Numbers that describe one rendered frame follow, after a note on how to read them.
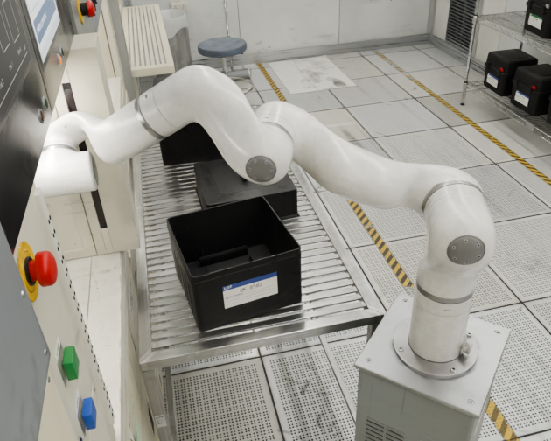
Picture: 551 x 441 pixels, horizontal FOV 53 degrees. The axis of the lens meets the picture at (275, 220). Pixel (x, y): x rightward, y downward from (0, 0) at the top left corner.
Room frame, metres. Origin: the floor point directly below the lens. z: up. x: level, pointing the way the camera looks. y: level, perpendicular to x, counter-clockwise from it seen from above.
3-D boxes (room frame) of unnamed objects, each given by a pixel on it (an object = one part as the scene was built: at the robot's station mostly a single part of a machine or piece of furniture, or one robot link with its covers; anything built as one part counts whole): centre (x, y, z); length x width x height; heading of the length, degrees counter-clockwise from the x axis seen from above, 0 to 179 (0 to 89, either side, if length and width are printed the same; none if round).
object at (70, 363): (0.48, 0.27, 1.20); 0.03 x 0.02 x 0.03; 11
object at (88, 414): (0.48, 0.27, 1.10); 0.03 x 0.02 x 0.03; 11
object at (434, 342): (0.89, -0.35, 0.85); 0.19 x 0.19 x 0.18
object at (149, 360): (1.58, 0.17, 0.38); 1.30 x 0.60 x 0.76; 11
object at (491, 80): (3.92, -1.77, 0.31); 0.30 x 0.28 x 0.26; 9
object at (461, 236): (0.85, -0.35, 1.07); 0.19 x 0.12 x 0.24; 171
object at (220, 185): (1.56, 0.10, 0.83); 0.29 x 0.29 x 0.13; 14
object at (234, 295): (1.14, 0.11, 0.85); 0.28 x 0.28 x 0.17; 20
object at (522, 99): (3.55, -1.84, 0.31); 0.30 x 0.28 x 0.26; 11
